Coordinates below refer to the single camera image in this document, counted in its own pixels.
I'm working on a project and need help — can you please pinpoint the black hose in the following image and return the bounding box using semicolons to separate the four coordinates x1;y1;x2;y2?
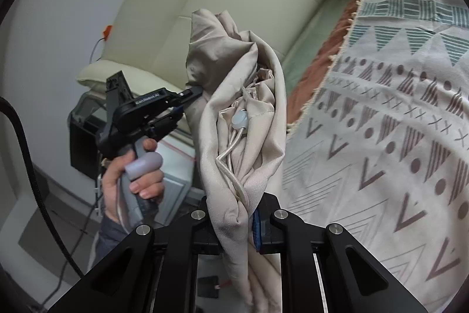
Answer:
0;97;86;279

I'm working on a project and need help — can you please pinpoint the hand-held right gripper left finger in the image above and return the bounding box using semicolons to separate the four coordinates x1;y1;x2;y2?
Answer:
47;195;224;313

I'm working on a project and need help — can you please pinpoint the person's left hand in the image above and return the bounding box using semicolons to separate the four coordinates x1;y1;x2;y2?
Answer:
101;138;165;224

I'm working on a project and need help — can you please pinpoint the beige zip jacket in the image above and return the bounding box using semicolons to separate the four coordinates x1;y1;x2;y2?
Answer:
185;8;288;308

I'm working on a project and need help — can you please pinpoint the cream padded headboard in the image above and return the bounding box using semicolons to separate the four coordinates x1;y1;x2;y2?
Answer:
76;0;347;138

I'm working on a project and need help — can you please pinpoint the white nightstand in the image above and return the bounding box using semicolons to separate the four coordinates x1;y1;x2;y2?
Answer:
154;131;206;226

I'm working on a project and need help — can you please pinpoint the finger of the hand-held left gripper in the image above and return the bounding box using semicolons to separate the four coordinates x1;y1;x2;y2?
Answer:
160;85;205;105
151;107;183;138

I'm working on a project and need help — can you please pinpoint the pale green bed sheet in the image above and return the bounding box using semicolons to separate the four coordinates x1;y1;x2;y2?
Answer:
282;0;361;94

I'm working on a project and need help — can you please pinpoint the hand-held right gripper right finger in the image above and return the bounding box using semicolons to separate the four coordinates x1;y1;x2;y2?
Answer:
251;193;429;313

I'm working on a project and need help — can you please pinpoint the black box appliance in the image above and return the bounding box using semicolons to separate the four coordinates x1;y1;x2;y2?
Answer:
68;91;111;180

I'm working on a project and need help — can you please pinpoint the person's left forearm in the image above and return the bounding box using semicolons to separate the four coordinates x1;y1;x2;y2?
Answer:
88;216;138;273

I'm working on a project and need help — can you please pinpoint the patterned bed blanket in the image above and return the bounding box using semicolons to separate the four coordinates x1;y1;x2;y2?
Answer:
282;0;469;313

